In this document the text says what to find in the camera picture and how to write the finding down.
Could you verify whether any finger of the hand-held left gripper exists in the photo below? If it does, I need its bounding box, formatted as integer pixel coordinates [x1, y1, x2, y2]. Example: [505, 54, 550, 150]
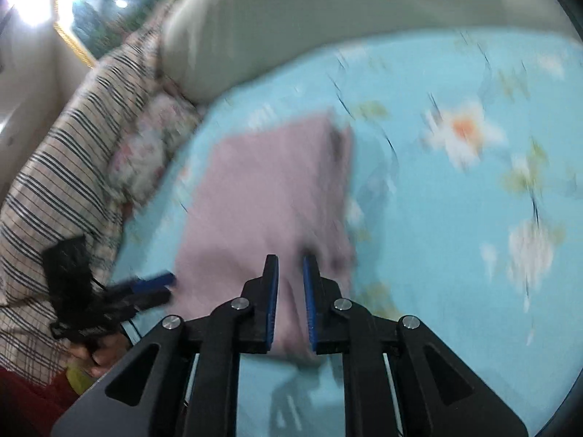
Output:
[107, 272, 177, 294]
[102, 288, 171, 314]

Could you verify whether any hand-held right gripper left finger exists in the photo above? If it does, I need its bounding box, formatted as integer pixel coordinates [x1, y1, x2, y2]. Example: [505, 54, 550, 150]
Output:
[50, 254, 279, 437]

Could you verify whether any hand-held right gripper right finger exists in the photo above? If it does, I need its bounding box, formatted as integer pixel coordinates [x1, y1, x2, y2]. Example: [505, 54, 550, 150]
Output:
[303, 254, 529, 437]

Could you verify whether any pink knit shirt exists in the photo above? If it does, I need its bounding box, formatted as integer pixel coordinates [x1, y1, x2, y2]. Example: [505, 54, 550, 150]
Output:
[173, 108, 358, 365]

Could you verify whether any person's left hand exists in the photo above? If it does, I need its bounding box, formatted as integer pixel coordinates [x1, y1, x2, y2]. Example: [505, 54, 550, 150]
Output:
[68, 332, 134, 378]

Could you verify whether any plaid blanket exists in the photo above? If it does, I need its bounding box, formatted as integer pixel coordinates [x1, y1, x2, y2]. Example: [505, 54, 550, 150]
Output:
[0, 9, 183, 387]

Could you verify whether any red cloth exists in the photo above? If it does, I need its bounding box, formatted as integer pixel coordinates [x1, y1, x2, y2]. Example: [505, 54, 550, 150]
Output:
[0, 366, 92, 437]

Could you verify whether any floral pillow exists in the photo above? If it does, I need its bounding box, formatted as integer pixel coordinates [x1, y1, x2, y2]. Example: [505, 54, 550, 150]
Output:
[107, 93, 206, 205]

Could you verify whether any blue floral bedsheet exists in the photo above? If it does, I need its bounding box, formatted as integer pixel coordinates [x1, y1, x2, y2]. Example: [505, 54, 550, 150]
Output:
[109, 27, 583, 437]

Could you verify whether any gold framed picture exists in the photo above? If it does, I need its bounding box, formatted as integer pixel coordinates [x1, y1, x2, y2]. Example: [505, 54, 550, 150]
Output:
[55, 0, 183, 67]

